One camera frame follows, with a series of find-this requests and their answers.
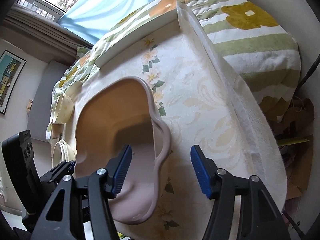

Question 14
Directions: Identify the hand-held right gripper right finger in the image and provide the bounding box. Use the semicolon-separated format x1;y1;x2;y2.
190;144;292;240

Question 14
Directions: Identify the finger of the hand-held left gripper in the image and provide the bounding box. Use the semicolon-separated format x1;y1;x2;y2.
39;160;77;199

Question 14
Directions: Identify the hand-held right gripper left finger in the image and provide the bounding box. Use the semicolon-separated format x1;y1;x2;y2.
30;144;133;240

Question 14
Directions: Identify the yellow duck print plate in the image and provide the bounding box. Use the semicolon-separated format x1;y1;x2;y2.
51;140;75;172

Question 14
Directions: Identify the pink flower-shaped dish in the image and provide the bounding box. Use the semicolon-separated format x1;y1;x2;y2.
74;76;172;225

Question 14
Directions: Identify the cream bowl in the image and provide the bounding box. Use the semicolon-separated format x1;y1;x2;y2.
51;92;76;125

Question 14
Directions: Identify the grey padded headboard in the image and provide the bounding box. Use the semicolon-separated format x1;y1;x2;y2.
27;60;68;141

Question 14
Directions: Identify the white floral tablecloth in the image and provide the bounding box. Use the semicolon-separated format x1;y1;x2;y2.
62;0;287;240

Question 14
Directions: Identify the framed houses picture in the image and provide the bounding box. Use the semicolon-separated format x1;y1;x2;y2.
0;49;27;116

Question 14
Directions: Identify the green striped pillow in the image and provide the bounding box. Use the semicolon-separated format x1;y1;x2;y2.
76;46;93;61

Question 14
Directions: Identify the brown curtain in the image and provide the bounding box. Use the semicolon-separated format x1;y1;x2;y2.
4;7;97;67

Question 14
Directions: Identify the green striped floral blanket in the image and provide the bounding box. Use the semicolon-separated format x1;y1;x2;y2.
46;0;300;140

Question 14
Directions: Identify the black lamp stand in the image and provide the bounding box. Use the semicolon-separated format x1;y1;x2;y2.
297;54;320;88

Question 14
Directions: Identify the light blue cloth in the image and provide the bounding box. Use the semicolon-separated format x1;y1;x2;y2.
59;0;162;46

